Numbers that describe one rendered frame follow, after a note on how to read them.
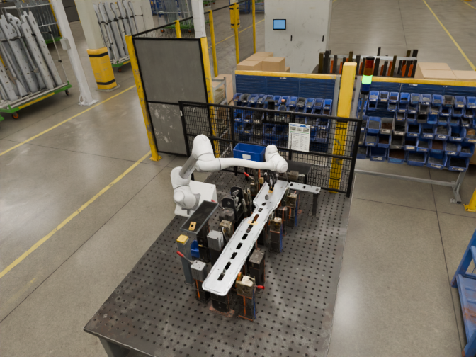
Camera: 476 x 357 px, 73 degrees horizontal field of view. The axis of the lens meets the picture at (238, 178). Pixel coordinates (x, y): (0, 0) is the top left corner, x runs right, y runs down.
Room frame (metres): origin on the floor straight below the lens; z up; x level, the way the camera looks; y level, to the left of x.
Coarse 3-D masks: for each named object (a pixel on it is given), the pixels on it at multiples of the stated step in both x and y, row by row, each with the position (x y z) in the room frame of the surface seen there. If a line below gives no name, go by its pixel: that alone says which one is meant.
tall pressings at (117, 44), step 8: (96, 8) 11.69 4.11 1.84; (112, 8) 12.04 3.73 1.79; (120, 8) 12.37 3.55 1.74; (128, 8) 12.72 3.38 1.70; (104, 16) 11.55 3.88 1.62; (112, 16) 11.88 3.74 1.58; (128, 16) 12.30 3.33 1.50; (112, 24) 11.78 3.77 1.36; (136, 24) 12.58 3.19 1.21; (112, 32) 11.77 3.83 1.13; (120, 32) 12.09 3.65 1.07; (128, 32) 12.38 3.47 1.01; (104, 40) 11.64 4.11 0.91; (120, 40) 12.26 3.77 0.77; (112, 48) 11.51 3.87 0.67; (120, 48) 11.81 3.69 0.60; (112, 56) 11.67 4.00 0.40; (120, 56) 11.78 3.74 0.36
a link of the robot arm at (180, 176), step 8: (200, 136) 2.39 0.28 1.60; (200, 144) 2.31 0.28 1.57; (208, 144) 2.32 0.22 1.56; (192, 152) 2.36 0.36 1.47; (200, 152) 2.26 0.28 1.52; (208, 152) 2.26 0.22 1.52; (192, 160) 2.39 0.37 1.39; (176, 168) 2.66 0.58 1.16; (184, 168) 2.47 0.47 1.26; (192, 168) 2.43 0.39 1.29; (176, 176) 2.53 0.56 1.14; (184, 176) 2.50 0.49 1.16; (176, 184) 2.52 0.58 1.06; (184, 184) 2.53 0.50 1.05
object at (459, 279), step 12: (468, 252) 1.99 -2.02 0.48; (468, 264) 1.97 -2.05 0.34; (456, 276) 1.98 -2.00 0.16; (468, 276) 1.96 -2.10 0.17; (468, 288) 1.84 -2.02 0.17; (468, 300) 1.72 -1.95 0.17; (468, 312) 1.59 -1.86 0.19; (468, 324) 1.48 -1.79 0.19; (468, 336) 1.40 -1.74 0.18; (468, 348) 1.32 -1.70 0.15
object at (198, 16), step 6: (192, 0) 6.78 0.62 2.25; (198, 0) 6.74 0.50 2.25; (192, 6) 6.79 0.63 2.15; (198, 6) 6.74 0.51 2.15; (198, 12) 6.74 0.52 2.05; (198, 18) 6.75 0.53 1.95; (198, 24) 6.75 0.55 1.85; (204, 24) 6.86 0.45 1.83; (198, 30) 6.76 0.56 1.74; (204, 30) 6.83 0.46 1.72; (198, 36) 6.77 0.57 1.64; (204, 36) 6.81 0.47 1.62
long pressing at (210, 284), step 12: (264, 192) 2.39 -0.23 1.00; (276, 192) 2.38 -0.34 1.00; (276, 204) 2.21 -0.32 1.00; (252, 216) 2.06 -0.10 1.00; (264, 216) 2.06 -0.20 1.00; (240, 228) 1.93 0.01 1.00; (252, 228) 1.92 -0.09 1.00; (240, 240) 1.79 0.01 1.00; (252, 240) 1.79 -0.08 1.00; (228, 252) 1.68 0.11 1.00; (240, 252) 1.67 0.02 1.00; (216, 264) 1.57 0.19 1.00; (240, 264) 1.56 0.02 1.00; (216, 276) 1.47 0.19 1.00; (228, 276) 1.46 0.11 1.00; (204, 288) 1.38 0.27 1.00; (216, 288) 1.37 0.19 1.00; (228, 288) 1.37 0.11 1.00
